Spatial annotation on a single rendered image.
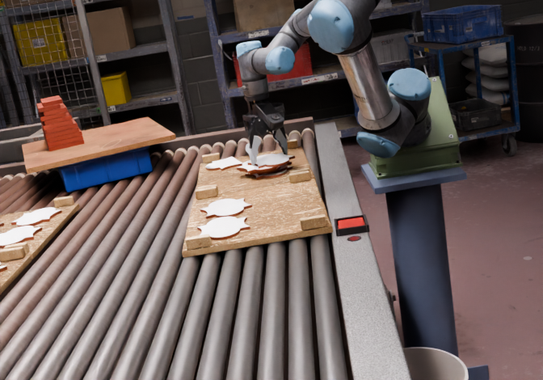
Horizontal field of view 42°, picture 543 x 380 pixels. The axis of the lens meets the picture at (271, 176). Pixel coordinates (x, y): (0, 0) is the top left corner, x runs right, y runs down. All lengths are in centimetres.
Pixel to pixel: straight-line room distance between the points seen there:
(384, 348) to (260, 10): 512
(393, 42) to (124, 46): 231
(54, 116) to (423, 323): 144
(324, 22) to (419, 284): 97
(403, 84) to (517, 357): 129
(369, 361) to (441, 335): 124
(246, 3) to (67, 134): 367
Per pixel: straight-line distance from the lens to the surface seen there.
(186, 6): 673
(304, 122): 276
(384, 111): 188
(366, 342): 119
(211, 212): 185
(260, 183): 205
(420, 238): 221
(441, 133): 219
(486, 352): 292
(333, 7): 164
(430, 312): 232
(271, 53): 199
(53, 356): 136
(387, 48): 620
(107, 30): 636
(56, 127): 263
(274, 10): 613
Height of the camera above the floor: 150
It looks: 15 degrees down
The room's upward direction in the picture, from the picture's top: 10 degrees counter-clockwise
